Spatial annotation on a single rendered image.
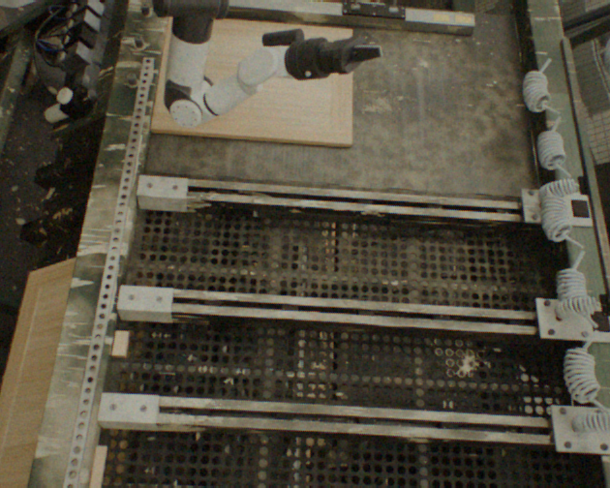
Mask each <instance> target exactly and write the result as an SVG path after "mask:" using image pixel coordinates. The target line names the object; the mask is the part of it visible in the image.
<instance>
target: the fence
mask: <svg viewBox="0 0 610 488"><path fill-rule="evenodd" d="M434 14H440V15H448V17H449V21H442V20H434ZM228 15H244V16H256V17H257V18H267V19H279V20H291V21H303V22H315V23H327V24H339V25H351V26H363V27H376V28H387V29H399V30H412V31H423V32H436V33H447V34H460V35H471V34H472V32H473V28H474V20H473V15H468V14H456V13H444V12H433V11H420V10H409V9H406V16H407V17H406V19H395V18H384V17H372V16H360V15H343V4H338V3H326V2H315V1H302V0H229V12H228ZM457 15H462V16H470V17H471V22H472V23H466V22H456V16H457Z"/></svg>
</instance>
